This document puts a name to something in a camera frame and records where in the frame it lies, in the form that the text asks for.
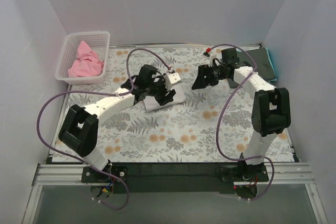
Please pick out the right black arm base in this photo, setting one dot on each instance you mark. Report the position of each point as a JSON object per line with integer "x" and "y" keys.
{"x": 241, "y": 172}

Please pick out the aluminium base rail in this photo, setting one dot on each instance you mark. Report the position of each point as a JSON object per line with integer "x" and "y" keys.
{"x": 173, "y": 177}

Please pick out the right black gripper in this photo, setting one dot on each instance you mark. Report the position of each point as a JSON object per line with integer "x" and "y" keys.
{"x": 208, "y": 74}

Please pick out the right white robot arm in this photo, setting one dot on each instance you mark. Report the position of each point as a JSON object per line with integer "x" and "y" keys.
{"x": 271, "y": 107}

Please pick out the floral table mat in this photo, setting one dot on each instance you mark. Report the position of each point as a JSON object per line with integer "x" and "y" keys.
{"x": 212, "y": 123}

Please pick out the dark green folded t shirt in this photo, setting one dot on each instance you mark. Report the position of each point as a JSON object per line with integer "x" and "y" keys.
{"x": 255, "y": 54}

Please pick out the pink t shirt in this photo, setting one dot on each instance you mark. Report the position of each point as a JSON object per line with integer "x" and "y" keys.
{"x": 87, "y": 63}

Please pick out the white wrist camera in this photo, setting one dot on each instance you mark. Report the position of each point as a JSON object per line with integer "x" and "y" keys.
{"x": 210, "y": 57}
{"x": 171, "y": 79}

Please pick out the teal folded t shirt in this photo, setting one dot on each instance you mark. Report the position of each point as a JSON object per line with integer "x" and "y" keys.
{"x": 270, "y": 58}

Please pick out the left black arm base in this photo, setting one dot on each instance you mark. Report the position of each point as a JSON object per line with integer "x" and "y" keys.
{"x": 105, "y": 174}

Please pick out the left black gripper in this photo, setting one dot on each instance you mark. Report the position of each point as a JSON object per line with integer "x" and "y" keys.
{"x": 163, "y": 94}

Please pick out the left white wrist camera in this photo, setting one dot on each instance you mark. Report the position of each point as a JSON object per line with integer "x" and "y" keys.
{"x": 171, "y": 79}

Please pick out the white t shirt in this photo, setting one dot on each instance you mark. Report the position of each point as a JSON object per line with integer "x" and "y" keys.
{"x": 151, "y": 104}

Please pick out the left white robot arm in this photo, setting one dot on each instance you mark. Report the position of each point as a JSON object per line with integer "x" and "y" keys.
{"x": 79, "y": 131}

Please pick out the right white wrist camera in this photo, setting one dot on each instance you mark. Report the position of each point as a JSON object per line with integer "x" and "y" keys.
{"x": 210, "y": 57}

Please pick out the white plastic basket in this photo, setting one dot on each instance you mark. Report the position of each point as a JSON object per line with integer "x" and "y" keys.
{"x": 98, "y": 41}

